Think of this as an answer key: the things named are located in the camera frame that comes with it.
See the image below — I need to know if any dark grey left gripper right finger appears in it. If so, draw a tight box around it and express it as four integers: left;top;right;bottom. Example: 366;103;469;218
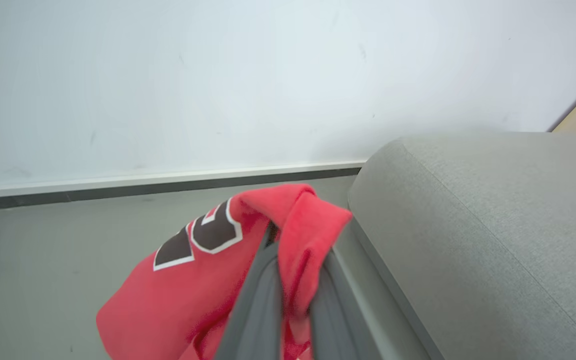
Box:
309;248;384;360

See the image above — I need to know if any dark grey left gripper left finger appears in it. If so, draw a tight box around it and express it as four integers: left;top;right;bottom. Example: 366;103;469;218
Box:
214;221;284;360

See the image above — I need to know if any white and grey baseboard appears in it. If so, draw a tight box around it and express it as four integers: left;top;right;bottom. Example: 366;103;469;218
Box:
0;160;367;213

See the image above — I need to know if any grey fabric sofa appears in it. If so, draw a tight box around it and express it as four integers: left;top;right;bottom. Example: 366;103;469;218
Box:
331;131;576;360

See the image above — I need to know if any red garment with dark lettering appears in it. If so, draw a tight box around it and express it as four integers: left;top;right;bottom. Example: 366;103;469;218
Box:
96;183;353;360

